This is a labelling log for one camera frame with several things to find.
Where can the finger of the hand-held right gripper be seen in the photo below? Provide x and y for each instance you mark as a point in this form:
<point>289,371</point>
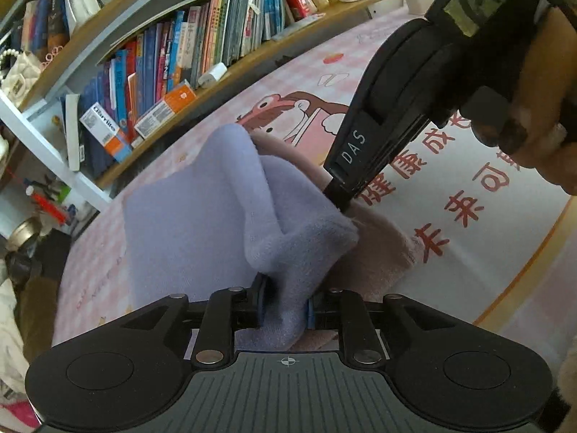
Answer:
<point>339,195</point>

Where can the pink checkered printed mat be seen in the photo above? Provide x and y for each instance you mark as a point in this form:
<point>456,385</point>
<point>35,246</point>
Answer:
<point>473,243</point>

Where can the pink and purple sweater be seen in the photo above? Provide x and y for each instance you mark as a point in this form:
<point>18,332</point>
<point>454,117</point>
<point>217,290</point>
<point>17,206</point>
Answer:
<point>189,234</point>

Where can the white tube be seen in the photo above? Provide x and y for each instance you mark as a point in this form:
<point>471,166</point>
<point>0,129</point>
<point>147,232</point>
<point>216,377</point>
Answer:
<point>212,75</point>

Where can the white blue orange box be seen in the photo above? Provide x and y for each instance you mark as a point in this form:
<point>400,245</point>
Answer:
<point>104,131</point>

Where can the brown fuzzy cloth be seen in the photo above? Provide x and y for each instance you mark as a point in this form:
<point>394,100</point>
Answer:
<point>40,315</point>

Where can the wooden bookshelf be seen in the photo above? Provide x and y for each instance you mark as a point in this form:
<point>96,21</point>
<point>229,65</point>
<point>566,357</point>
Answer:
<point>148,16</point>

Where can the row of dark books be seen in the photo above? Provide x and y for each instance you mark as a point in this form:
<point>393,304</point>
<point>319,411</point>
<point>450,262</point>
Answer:
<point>45,18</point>

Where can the light printed paper sheet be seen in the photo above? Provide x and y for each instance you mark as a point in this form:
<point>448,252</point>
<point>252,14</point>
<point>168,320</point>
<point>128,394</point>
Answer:
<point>295,27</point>

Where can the long white orange box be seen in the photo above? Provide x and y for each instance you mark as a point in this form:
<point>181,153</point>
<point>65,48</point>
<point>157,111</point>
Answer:
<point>164,108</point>

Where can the cream quilted bag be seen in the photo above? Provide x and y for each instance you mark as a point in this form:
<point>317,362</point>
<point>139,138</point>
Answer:
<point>18,74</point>

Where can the red toy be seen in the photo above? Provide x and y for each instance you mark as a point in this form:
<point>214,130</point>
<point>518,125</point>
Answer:
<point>47,201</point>

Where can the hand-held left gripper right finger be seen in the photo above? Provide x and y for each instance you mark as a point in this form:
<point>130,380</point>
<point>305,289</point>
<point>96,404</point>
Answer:
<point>311,316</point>

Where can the row of colourful books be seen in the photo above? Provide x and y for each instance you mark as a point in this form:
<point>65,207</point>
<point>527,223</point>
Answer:
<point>212,31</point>

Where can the person's right hand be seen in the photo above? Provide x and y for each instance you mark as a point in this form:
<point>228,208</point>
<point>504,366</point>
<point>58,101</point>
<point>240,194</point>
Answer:
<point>552,99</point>

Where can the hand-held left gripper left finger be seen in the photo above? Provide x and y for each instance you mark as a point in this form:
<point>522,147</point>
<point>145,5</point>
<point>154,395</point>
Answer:
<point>263,297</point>

